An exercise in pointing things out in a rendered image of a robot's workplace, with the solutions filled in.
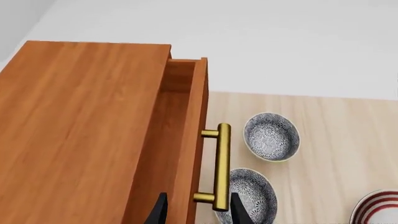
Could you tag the white plate with red rings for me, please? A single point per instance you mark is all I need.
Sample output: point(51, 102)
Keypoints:
point(376, 207)

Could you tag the wooden cabinet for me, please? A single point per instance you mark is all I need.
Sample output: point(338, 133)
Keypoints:
point(77, 130)

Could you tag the blue patterned bowl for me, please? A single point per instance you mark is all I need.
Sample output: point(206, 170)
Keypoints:
point(253, 193)
point(271, 140)

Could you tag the wooden drawer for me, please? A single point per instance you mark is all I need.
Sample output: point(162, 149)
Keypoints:
point(186, 130)

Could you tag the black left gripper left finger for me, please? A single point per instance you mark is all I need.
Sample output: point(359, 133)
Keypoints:
point(160, 211)

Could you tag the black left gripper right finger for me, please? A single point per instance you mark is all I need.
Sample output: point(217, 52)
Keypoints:
point(238, 212)

